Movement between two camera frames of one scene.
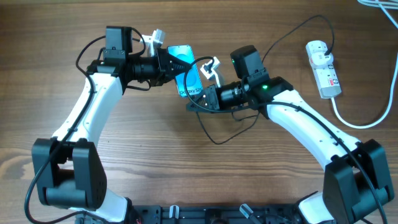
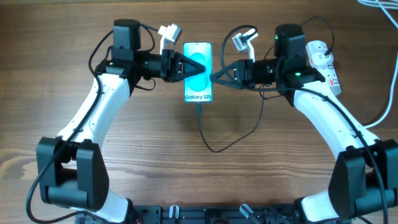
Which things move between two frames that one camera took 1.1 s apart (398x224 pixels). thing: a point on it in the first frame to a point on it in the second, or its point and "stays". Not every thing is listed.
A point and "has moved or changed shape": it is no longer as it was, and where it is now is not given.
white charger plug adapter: x=319 y=58 stays
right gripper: x=211 y=94 to x=243 y=73
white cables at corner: x=382 y=4 stays
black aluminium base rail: x=218 y=214 stays
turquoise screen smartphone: x=188 y=83 has moved or changed shape
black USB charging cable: x=265 y=53 has moved or changed shape
